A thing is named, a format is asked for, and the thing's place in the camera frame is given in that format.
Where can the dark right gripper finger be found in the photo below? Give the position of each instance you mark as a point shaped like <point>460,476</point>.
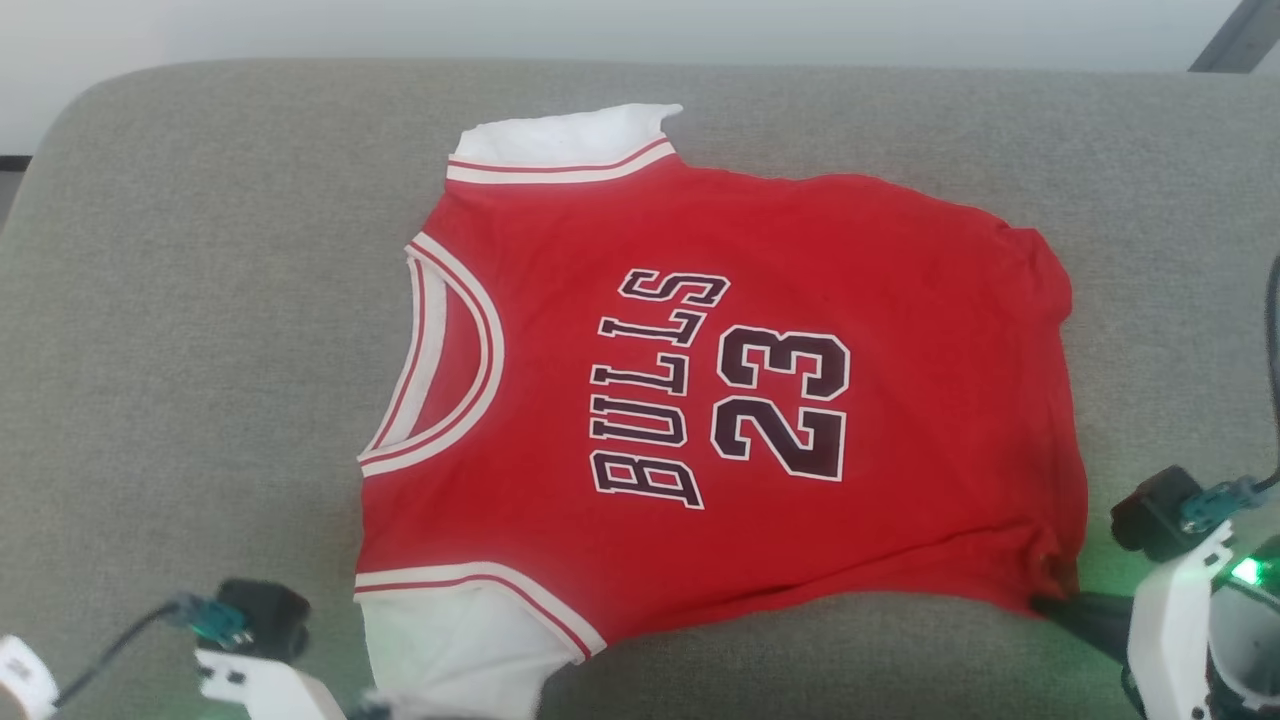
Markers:
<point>1085,607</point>
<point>1105,640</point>

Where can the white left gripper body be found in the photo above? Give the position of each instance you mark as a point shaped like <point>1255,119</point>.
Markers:
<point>265,692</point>

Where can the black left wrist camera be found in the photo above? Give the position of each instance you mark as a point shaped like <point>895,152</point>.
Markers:
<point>265,615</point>

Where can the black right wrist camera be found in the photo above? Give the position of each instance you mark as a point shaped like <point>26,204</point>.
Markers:
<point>1150,515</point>

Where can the dark baseboard strip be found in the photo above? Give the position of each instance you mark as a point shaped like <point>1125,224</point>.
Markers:
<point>12,162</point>

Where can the red Bulls 23 jersey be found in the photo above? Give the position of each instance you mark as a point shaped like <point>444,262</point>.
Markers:
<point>880,300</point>

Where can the grey fabric sofa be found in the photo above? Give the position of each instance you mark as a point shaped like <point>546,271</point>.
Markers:
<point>200,350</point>

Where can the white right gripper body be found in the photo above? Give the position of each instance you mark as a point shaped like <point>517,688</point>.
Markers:
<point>1175,620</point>

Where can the grey metal bar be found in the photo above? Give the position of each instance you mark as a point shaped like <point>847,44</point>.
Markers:
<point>1240,35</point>

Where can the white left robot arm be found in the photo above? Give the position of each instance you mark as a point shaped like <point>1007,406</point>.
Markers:
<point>22,680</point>

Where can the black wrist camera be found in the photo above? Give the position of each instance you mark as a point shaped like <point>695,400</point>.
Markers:
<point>1150,515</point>
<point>265,615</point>

